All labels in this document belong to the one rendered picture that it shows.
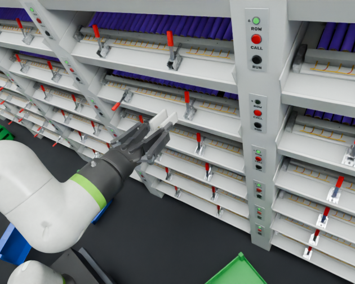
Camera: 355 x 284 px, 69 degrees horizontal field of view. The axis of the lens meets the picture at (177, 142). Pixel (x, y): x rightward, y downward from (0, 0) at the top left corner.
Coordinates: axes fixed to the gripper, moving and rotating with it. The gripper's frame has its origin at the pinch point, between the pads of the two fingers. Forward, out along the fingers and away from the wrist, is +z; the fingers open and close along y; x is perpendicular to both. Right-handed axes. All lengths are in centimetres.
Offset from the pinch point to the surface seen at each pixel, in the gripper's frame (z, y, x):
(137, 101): 12.3, -22.9, -6.8
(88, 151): 27, -108, -79
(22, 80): 14, -113, -15
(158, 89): 15.7, -14.6, -2.0
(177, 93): 16.0, -6.9, -2.0
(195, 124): 10.8, 2.4, -8.0
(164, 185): 28, -38, -79
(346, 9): 4.7, 35.1, 26.8
